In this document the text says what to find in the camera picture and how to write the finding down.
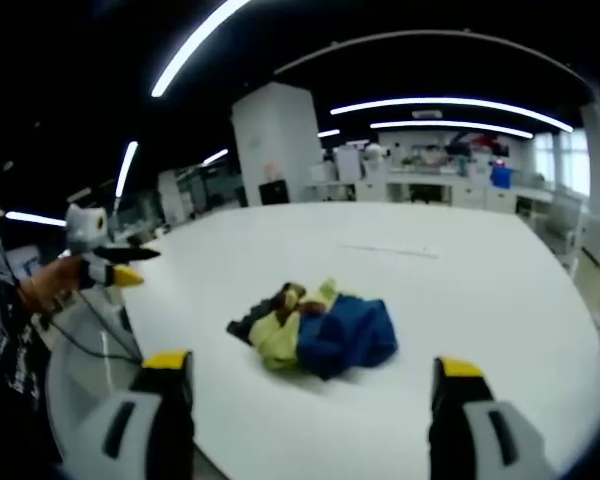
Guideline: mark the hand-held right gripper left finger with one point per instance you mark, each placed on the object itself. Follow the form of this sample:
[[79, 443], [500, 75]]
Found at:
[[130, 430]]

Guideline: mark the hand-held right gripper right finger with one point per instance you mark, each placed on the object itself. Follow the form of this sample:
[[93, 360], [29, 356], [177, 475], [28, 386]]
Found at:
[[480, 430]]

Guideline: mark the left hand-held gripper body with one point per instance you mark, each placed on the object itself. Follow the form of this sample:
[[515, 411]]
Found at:
[[85, 227]]

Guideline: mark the blue yellow brown garment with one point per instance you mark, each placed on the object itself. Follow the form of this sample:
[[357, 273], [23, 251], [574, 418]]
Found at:
[[325, 330]]

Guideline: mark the person's left hand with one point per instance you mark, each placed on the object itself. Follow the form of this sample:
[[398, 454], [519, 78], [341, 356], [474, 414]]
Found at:
[[57, 282]]

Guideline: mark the ceiling light strip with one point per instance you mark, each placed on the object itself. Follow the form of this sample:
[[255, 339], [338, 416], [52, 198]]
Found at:
[[450, 126], [195, 47], [35, 218], [126, 167], [450, 103]]

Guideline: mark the person's dark printed shirt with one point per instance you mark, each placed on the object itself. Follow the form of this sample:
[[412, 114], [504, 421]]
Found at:
[[10, 365]]

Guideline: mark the black cabinet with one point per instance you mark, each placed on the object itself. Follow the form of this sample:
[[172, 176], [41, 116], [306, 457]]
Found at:
[[273, 192]]

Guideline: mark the white square pillar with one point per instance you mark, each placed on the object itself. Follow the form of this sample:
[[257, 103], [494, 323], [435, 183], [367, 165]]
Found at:
[[275, 145]]

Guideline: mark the white shelving counter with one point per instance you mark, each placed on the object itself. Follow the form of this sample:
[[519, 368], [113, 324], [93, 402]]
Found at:
[[430, 187]]

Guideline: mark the blue box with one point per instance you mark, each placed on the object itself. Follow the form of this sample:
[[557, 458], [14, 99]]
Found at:
[[501, 176]]

